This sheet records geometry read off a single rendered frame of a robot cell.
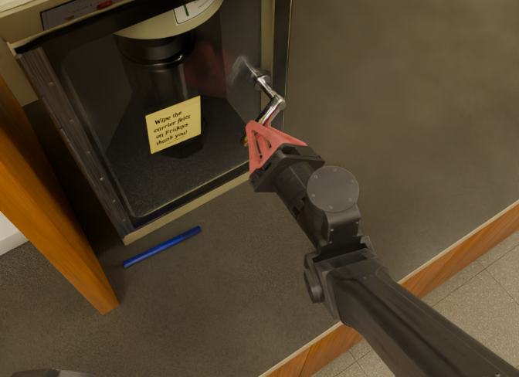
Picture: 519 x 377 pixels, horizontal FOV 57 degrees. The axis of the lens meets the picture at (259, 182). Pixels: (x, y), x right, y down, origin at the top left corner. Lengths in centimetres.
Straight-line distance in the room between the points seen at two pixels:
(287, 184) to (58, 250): 28
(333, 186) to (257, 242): 34
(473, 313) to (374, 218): 110
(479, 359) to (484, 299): 162
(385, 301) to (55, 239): 36
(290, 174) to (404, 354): 30
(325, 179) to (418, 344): 23
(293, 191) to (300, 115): 40
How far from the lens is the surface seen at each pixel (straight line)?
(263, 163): 63
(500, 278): 202
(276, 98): 66
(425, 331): 38
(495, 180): 99
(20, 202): 52
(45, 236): 58
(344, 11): 122
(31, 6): 36
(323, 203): 51
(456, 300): 192
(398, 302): 43
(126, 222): 78
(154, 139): 65
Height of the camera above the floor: 170
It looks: 59 degrees down
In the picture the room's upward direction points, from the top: straight up
